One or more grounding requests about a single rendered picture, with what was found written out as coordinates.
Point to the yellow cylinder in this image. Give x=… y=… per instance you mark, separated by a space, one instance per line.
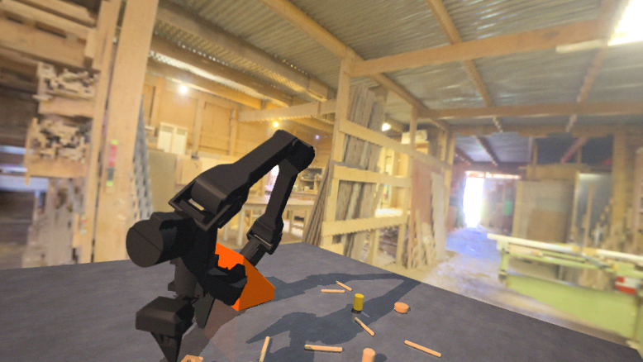
x=358 y=302

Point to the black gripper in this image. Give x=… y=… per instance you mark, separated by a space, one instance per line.
x=167 y=319

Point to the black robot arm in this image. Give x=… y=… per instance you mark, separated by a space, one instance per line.
x=222 y=190

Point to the orange round disc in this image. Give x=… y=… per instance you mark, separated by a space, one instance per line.
x=400 y=307

